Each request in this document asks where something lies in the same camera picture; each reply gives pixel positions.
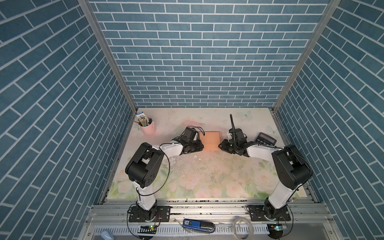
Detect coiled white cable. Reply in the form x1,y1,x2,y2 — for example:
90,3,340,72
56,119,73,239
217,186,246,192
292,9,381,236
232,215,254,240

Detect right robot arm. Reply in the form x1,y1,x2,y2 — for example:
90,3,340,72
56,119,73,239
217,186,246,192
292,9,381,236
219,128,312,212

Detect black Dexin desk calculator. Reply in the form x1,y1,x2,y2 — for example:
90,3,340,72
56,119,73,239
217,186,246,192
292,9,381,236
255,133,277,146

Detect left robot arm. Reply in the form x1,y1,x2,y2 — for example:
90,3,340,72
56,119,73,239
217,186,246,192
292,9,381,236
125,126,206,211

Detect controller board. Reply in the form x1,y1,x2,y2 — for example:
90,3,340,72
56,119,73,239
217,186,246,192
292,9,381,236
267,224,284,240
137,225,158,240

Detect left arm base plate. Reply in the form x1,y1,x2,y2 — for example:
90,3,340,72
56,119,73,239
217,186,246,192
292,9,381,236
128,204,171,223

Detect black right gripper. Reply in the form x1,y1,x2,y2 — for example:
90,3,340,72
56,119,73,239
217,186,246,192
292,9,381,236
217,138,239,154

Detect right controller board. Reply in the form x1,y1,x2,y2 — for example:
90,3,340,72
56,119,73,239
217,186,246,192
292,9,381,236
267,224,284,240

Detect pens in cup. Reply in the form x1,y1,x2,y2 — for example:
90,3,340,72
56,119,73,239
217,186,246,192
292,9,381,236
136,112,151,127

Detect blue handheld device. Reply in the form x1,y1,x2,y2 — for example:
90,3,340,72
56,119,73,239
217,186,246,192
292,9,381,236
182,219,216,234

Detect pink paper box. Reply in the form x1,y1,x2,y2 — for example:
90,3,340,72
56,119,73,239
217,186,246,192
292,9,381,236
199,132,222,151

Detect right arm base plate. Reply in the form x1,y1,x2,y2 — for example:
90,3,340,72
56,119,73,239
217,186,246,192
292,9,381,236
246,205,291,222

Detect left controller board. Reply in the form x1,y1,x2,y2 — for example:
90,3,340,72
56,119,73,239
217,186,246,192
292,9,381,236
137,225,158,240

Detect light blue object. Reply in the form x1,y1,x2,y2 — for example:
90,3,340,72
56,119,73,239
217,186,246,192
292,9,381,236
101,229,115,240

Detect pink pen holder cup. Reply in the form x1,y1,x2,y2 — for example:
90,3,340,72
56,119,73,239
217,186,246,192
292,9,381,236
139,118,157,136

